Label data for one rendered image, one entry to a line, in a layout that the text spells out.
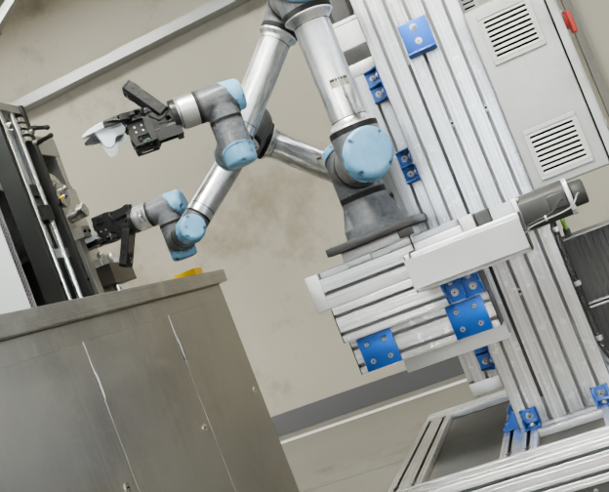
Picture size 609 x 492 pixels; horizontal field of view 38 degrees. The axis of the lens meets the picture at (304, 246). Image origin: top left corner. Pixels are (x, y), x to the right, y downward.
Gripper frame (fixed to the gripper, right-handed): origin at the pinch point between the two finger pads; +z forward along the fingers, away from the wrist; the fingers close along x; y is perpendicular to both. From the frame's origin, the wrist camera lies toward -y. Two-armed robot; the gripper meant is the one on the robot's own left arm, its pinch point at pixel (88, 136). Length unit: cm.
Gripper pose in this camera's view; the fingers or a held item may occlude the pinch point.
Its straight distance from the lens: 199.5
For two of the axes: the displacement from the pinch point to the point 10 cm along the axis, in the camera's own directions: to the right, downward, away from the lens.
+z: -9.2, 3.5, -1.7
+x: -0.9, 2.3, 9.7
